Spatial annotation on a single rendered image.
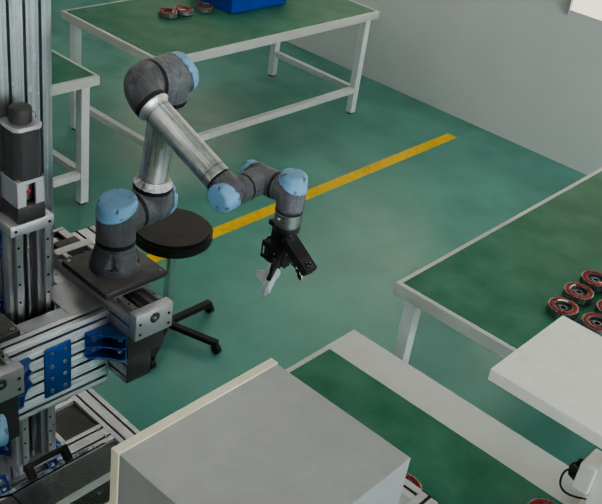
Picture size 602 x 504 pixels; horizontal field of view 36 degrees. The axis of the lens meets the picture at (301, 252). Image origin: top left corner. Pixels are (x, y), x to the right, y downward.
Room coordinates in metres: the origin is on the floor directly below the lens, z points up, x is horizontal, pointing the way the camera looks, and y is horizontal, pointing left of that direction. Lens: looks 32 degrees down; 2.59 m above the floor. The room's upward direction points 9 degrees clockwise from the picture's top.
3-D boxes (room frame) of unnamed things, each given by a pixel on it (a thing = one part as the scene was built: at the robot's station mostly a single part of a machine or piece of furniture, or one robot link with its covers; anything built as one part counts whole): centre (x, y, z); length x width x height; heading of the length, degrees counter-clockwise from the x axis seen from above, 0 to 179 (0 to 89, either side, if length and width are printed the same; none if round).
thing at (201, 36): (5.72, 0.66, 0.38); 1.90 x 0.90 x 0.75; 142
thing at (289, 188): (2.14, 0.05, 1.45); 0.09 x 0.08 x 0.11; 58
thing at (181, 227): (3.36, 0.53, 0.28); 0.54 x 0.49 x 0.56; 52
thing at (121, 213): (2.30, 0.54, 1.20); 0.13 x 0.12 x 0.14; 148
